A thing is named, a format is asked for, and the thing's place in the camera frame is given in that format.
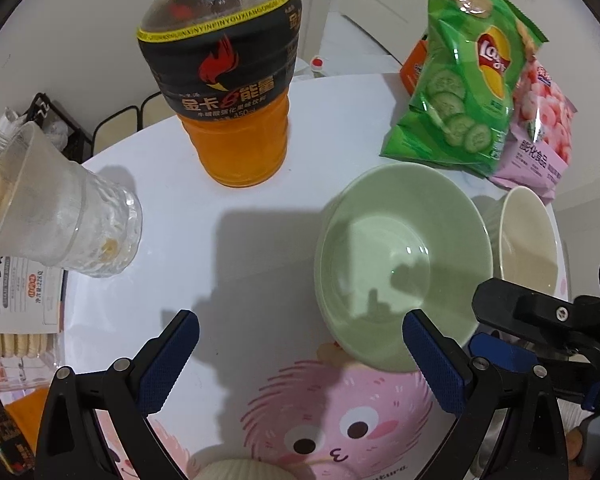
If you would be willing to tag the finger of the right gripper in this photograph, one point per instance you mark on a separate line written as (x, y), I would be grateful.
(502, 354)

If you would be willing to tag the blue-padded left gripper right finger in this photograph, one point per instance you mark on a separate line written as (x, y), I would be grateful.
(531, 443)

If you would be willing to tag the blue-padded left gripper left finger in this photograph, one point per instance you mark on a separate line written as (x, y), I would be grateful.
(71, 444)

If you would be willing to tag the cream ceramic bowl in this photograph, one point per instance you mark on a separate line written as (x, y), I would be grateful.
(523, 241)

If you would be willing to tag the green ceramic bowl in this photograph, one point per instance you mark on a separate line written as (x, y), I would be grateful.
(236, 469)
(400, 237)

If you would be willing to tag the orange drink bottle front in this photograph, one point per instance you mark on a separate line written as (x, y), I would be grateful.
(20, 420)

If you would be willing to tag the orange drink bottle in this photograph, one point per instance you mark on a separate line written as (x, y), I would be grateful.
(224, 67)
(20, 420)

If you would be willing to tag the biscuit box clear plastic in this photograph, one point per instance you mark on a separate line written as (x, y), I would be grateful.
(30, 304)

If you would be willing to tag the pink snack bag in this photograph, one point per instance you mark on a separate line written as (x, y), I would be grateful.
(538, 145)

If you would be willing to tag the clear drinking glass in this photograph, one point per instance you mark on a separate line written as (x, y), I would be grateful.
(56, 212)

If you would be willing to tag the orange snack packet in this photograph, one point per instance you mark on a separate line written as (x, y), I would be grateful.
(412, 67)

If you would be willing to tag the green Lays chips bag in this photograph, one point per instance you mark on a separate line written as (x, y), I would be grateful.
(459, 113)

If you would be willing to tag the orange drink bottle back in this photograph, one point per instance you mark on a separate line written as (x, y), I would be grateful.
(224, 67)

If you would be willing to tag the black wire rack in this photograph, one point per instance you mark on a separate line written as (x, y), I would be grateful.
(77, 144)

